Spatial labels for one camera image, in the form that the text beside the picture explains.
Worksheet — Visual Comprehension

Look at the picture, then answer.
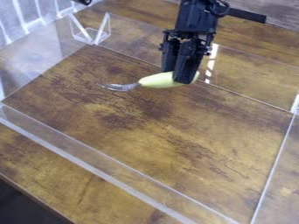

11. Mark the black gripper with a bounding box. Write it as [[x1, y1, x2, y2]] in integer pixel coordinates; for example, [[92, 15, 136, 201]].
[[160, 0, 219, 84]]

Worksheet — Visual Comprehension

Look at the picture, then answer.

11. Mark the green handled metal spoon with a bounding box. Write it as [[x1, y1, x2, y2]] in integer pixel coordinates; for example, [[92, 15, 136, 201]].
[[98, 70, 202, 93]]

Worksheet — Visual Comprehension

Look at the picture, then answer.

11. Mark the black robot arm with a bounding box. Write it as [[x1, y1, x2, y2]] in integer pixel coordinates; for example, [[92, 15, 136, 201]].
[[160, 0, 230, 84]]

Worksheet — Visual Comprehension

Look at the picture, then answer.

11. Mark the black bar in background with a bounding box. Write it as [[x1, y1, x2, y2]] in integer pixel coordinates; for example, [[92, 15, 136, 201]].
[[228, 8, 267, 24]]

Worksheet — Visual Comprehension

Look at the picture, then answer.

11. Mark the clear acrylic corner bracket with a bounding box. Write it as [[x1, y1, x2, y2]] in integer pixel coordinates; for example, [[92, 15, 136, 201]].
[[70, 12, 111, 46]]

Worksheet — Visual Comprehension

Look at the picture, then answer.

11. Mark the clear acrylic enclosure wall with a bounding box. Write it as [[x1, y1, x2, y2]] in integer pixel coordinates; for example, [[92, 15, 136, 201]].
[[0, 13, 299, 224]]

